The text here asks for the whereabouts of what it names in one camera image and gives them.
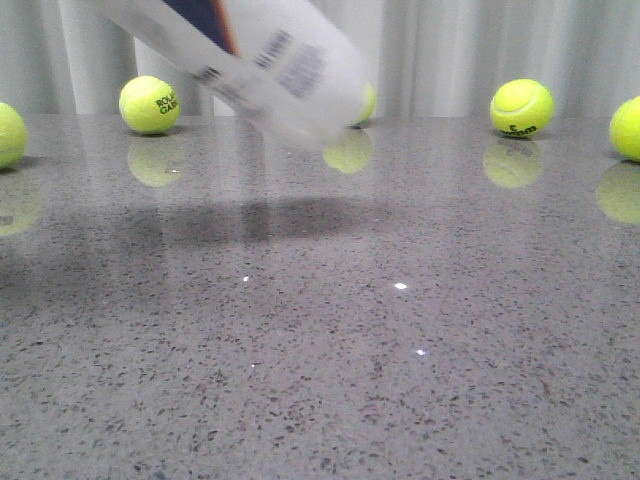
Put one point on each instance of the clear Wilson tennis can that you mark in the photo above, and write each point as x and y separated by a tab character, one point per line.
282	65

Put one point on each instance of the centre yellow tennis ball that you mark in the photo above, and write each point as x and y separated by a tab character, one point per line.
370	100

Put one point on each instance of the Roland Garros tennis ball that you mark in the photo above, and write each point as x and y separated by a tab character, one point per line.
149	105

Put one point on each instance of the Wilson yellow tennis ball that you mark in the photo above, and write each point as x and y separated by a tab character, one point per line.
521	108

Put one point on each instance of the far right tennis ball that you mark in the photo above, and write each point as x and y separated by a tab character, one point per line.
624	129

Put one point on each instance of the far left tennis ball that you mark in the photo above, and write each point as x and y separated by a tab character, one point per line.
13	136

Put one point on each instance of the grey pleated curtain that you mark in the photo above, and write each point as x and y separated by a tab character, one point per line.
426	58

